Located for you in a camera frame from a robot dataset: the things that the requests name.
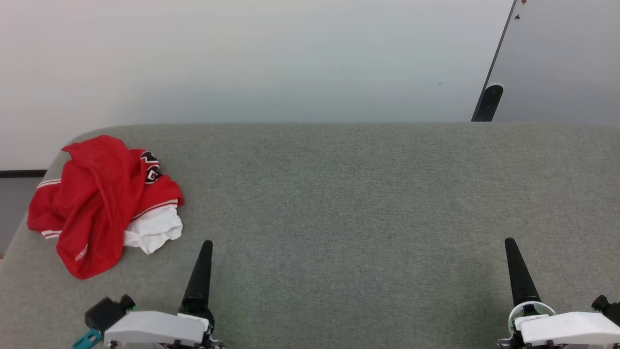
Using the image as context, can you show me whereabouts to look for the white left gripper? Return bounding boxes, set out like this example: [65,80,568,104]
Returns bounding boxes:
[104,240,223,349]

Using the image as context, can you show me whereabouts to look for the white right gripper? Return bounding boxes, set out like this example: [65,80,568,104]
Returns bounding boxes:
[499,238,620,349]

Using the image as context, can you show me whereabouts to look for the red Bulls basketball jersey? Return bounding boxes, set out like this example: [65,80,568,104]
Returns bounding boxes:
[27,135,185,280]

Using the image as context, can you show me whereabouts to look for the grey partition panel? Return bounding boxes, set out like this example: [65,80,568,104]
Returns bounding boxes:
[472,0,620,127]

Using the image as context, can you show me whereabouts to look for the teal cable connector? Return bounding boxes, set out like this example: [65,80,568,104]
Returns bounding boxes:
[72,329,103,349]

